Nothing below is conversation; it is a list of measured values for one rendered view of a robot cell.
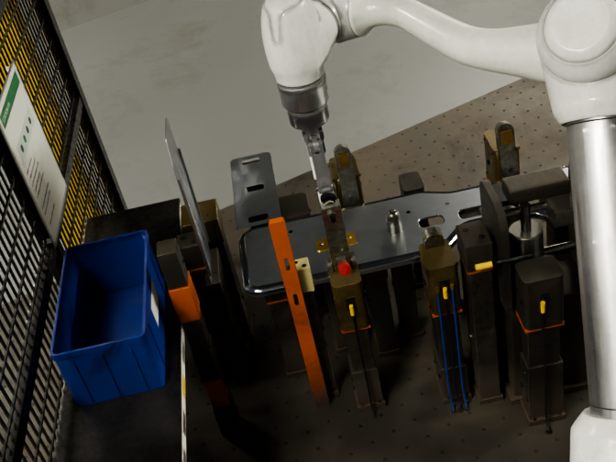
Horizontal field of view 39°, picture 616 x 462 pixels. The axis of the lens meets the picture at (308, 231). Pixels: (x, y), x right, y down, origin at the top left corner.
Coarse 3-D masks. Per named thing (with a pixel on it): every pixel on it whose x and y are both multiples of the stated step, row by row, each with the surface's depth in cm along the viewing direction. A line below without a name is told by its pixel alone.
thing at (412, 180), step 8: (400, 176) 199; (408, 176) 198; (416, 176) 198; (400, 184) 198; (408, 184) 196; (416, 184) 195; (408, 192) 194; (424, 224) 200; (416, 264) 208; (416, 272) 209; (416, 280) 212
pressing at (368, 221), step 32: (416, 192) 192; (448, 192) 190; (288, 224) 191; (320, 224) 189; (352, 224) 187; (384, 224) 185; (416, 224) 183; (448, 224) 181; (256, 256) 184; (320, 256) 180; (384, 256) 177; (416, 256) 174; (256, 288) 175
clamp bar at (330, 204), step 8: (328, 192) 159; (328, 200) 158; (336, 200) 157; (328, 208) 156; (336, 208) 156; (328, 216) 156; (336, 216) 157; (328, 224) 159; (336, 224) 159; (328, 232) 160; (336, 232) 161; (344, 232) 161; (328, 240) 162; (336, 240) 162; (344, 240) 162; (336, 248) 164; (344, 248) 164; (336, 256) 165
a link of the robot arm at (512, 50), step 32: (320, 0) 157; (352, 0) 157; (384, 0) 157; (352, 32) 161; (416, 32) 149; (448, 32) 141; (480, 32) 137; (512, 32) 133; (480, 64) 137; (512, 64) 133
